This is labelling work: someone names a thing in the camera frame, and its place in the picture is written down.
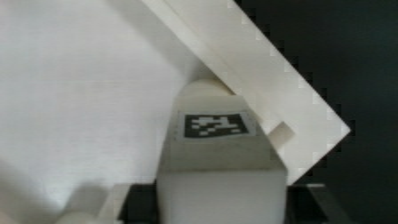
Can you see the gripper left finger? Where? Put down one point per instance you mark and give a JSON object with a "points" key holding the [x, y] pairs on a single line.
{"points": [[130, 205]]}

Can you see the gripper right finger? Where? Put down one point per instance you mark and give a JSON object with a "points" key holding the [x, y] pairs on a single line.
{"points": [[313, 207]]}

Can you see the white leg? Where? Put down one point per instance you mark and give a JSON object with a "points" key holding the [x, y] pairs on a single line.
{"points": [[221, 178]]}

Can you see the white square tabletop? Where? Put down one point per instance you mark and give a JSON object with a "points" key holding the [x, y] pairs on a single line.
{"points": [[98, 58]]}

